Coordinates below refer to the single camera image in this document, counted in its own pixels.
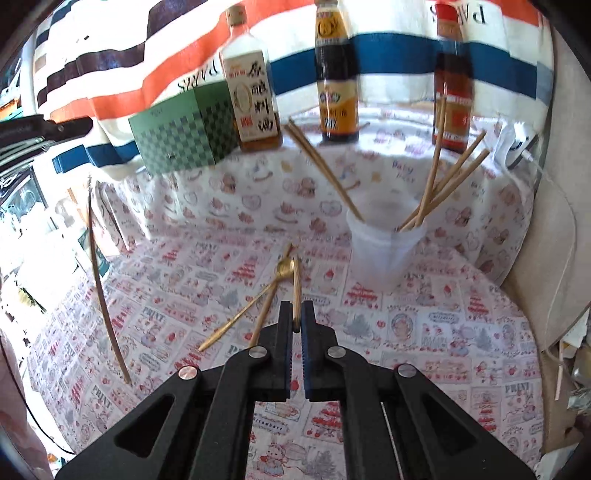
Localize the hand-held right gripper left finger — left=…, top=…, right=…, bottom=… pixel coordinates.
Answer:
left=54, top=300, right=295, bottom=480

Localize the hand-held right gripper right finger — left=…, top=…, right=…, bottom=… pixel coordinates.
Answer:
left=301, top=300, right=539, bottom=480

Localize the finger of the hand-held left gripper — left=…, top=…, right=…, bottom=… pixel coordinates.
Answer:
left=46, top=117, right=94, bottom=139

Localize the wooden chopstick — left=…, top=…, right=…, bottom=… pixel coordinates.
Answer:
left=406, top=148, right=491, bottom=230
left=292, top=257, right=303, bottom=333
left=88, top=178, right=133, bottom=386
left=399, top=130, right=488, bottom=230
left=287, top=119, right=364, bottom=221
left=249, top=242, right=295, bottom=348
left=283, top=121, right=360, bottom=222
left=418, top=95, right=448, bottom=227
left=414, top=92, right=447, bottom=228

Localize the translucent plastic cup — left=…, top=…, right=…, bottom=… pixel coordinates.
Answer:
left=346, top=187, right=428, bottom=294

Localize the gold spoon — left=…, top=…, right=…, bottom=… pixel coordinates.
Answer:
left=198, top=257, right=297, bottom=352

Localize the green checkered box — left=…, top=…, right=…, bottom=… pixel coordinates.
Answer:
left=128, top=80, right=241, bottom=175

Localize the red patchwork-print tablecloth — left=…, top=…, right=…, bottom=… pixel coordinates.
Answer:
left=28, top=235, right=546, bottom=480

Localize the white bear-print cloth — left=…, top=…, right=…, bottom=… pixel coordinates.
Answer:
left=92, top=104, right=536, bottom=287

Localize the clear cooking wine bottle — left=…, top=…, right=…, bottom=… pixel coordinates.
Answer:
left=219, top=4, right=283, bottom=153

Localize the beige wooden board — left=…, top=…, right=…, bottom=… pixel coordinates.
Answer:
left=501, top=23, right=591, bottom=352

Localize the dark sauce bottle yellow label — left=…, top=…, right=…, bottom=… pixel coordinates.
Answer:
left=315, top=0, right=361, bottom=143

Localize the red-capped brown oil bottle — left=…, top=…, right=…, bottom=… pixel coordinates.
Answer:
left=431, top=2, right=475, bottom=154

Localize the white charging device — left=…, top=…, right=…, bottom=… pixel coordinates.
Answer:
left=501, top=122, right=539, bottom=168

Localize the striped printed curtain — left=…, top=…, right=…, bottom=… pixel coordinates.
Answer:
left=32, top=0, right=555, bottom=181

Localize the white cable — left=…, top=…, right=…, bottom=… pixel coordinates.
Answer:
left=519, top=150, right=580, bottom=356

